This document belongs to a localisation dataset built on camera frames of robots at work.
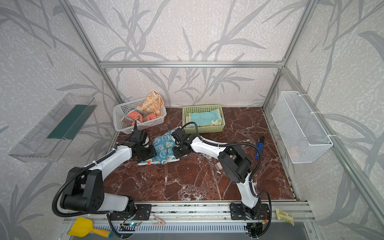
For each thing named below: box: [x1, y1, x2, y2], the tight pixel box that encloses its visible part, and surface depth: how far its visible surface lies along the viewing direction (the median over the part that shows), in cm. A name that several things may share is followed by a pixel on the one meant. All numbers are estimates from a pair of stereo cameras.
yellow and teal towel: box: [186, 108, 223, 127], surface depth 111 cm
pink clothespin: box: [152, 214, 166, 225], surface depth 72 cm
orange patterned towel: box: [136, 91, 164, 117], surface depth 117 cm
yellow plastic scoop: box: [68, 217, 113, 239], surface depth 70 cm
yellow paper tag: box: [275, 208, 295, 226], surface depth 73 cm
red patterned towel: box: [121, 109, 157, 126], surface depth 109 cm
